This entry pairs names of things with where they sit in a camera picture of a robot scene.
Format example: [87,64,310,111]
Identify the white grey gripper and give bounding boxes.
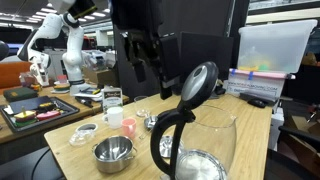
[29,61,51,88]

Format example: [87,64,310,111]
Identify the glass electric kettle black handle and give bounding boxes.
[149,60,238,180]

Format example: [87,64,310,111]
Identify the black silver kettle lid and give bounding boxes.
[180,60,220,112]

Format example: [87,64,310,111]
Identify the small steel lid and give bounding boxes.
[159,134,184,159]

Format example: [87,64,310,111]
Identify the pink bin lid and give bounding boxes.
[229,68,297,80]

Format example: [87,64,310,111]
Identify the stacked colourful plates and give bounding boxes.
[53,81,71,95]

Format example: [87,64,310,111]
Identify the orange chair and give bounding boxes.
[0,61,33,89]

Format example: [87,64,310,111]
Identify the dark green pouch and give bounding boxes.
[2,86,39,103]

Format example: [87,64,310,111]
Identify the dark toy yellow stripe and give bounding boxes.
[37,101,58,113]

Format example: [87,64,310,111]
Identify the black round object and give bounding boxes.
[0,39,10,63]

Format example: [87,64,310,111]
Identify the black plastic tray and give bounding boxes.
[0,95,80,134]

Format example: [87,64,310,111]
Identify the colourful toy sandwich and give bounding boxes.
[13,105,38,128]

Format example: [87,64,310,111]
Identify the white paper stack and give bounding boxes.
[71,87,104,103]

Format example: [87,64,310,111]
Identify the black marker pen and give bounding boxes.
[74,96,94,108]

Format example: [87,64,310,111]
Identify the brown cardboard box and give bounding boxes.
[83,66,116,88]

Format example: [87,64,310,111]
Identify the clear glass dish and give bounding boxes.
[68,124,98,148]

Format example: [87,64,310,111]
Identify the white green carton box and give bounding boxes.
[102,85,124,113]

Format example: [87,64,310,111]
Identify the white bowl dark liquid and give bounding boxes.
[75,122,99,133]

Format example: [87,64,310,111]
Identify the white ceramic mug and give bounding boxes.
[102,106,125,130]

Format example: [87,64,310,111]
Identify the pink plastic cup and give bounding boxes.
[120,117,138,139]

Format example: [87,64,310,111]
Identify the clear drinking glass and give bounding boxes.
[133,95,151,118]

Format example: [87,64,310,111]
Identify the stainless steel pot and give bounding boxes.
[91,134,138,174]

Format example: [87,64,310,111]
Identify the small steel bowl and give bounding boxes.
[143,115,160,132]

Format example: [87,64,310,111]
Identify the black monitor grey stand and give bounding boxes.
[179,31,234,83]

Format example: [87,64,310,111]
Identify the black curtain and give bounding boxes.
[111,0,250,101]

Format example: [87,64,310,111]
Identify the black desk device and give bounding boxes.
[213,84,228,98]

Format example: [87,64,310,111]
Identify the white printed cardboard box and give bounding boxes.
[226,76,287,102]

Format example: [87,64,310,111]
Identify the black computer mouse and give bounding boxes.
[247,97,268,109]

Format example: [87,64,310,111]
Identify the translucent plastic storage bin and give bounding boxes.
[237,19,318,74]

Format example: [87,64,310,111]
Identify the black office chair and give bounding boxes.
[264,124,320,180]

